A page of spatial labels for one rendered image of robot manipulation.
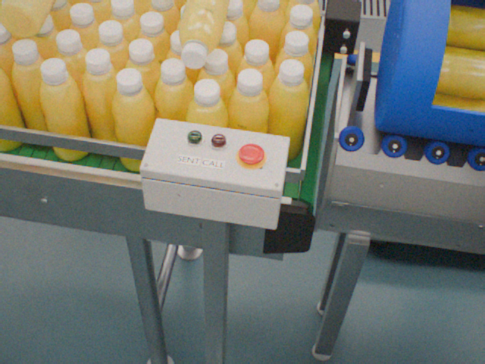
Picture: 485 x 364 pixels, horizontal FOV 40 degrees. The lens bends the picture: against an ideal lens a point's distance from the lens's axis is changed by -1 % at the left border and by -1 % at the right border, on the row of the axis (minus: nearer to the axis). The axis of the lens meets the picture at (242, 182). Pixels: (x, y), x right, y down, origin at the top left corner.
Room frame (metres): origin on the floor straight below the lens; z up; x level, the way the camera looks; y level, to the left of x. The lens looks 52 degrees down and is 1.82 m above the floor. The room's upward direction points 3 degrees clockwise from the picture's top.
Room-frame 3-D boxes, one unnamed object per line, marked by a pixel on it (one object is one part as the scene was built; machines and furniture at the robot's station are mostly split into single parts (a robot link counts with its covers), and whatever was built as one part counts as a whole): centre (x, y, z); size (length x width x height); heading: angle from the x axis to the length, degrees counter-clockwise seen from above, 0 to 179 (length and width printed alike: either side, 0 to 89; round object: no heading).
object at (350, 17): (1.07, -0.18, 0.95); 0.10 x 0.07 x 0.10; 173
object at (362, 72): (0.87, -0.20, 0.99); 0.10 x 0.02 x 0.12; 173
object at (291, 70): (0.79, -0.07, 1.09); 0.04 x 0.04 x 0.02
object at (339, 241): (0.93, -0.27, 0.31); 0.06 x 0.06 x 0.63; 83
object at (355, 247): (0.79, -0.26, 0.31); 0.06 x 0.06 x 0.63; 83
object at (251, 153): (0.60, -0.01, 1.11); 0.04 x 0.04 x 0.01
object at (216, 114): (0.74, 0.06, 0.99); 0.07 x 0.07 x 0.19
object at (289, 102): (0.79, -0.07, 0.99); 0.07 x 0.07 x 0.19
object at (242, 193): (0.61, 0.04, 1.05); 0.20 x 0.10 x 0.10; 83
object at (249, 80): (0.77, 0.00, 1.09); 0.04 x 0.04 x 0.02
